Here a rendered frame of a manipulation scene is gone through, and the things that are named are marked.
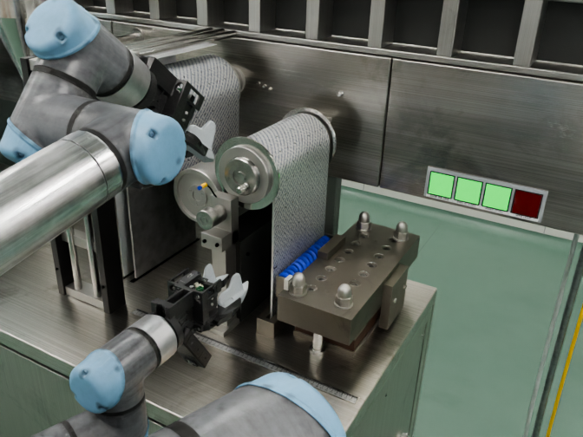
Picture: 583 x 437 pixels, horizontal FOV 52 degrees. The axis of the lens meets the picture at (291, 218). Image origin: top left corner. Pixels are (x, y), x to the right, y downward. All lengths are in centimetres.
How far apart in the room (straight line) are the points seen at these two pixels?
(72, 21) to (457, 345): 241
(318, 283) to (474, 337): 178
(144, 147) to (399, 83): 81
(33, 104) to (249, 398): 40
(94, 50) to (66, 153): 19
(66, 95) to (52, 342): 72
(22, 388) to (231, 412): 102
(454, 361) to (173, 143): 226
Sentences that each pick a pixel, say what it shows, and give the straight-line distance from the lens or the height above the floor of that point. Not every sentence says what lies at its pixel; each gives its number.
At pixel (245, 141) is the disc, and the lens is 114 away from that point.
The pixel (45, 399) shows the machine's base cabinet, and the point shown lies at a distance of 150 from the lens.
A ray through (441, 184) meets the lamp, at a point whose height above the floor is 119.
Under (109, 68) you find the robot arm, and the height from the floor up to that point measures 152.
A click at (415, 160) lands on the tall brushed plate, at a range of 135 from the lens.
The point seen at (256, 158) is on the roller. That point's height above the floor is 129.
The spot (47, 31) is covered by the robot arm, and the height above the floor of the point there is 157.
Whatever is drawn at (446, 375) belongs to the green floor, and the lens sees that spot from 268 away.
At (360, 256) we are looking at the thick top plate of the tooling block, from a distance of 134.
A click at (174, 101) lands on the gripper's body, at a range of 88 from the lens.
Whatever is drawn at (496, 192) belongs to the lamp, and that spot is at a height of 119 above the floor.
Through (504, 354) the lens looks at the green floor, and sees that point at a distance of 288.
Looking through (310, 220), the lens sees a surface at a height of 110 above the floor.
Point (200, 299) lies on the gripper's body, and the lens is 96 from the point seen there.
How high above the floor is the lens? 169
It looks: 26 degrees down
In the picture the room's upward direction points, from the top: 2 degrees clockwise
